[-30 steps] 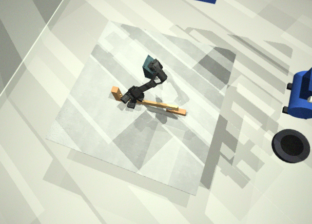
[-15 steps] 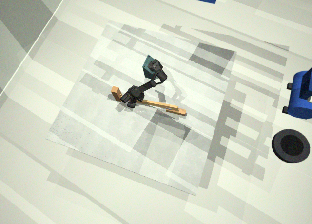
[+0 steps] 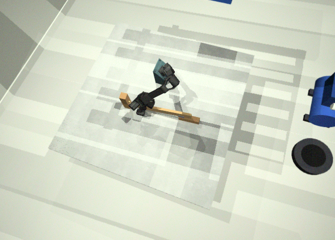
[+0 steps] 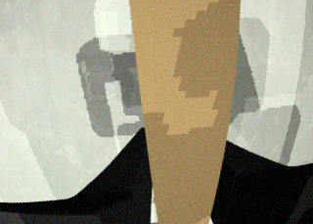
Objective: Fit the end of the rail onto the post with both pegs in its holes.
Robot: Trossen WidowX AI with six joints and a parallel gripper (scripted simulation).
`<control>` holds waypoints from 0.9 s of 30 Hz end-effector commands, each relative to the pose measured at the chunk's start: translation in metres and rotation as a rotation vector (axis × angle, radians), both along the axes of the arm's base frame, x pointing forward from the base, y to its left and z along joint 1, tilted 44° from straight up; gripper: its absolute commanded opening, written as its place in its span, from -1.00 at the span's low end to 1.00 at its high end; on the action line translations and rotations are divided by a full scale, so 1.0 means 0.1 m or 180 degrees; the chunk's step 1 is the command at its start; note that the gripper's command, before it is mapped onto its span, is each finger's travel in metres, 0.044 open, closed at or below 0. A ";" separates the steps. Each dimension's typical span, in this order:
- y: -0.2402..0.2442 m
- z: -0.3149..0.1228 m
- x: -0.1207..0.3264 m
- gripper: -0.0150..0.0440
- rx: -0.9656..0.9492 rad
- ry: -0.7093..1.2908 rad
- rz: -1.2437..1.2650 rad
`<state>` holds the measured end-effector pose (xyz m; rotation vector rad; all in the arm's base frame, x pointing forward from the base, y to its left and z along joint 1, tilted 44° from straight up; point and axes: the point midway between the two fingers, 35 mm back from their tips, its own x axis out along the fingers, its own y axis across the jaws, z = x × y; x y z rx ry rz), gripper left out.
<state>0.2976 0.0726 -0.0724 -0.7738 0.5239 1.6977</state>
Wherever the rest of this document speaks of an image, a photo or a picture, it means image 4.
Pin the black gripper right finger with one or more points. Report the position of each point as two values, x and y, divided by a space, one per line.
256 190

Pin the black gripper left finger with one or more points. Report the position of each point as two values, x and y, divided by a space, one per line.
121 194

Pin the long wooden rail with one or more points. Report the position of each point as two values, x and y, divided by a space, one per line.
186 52

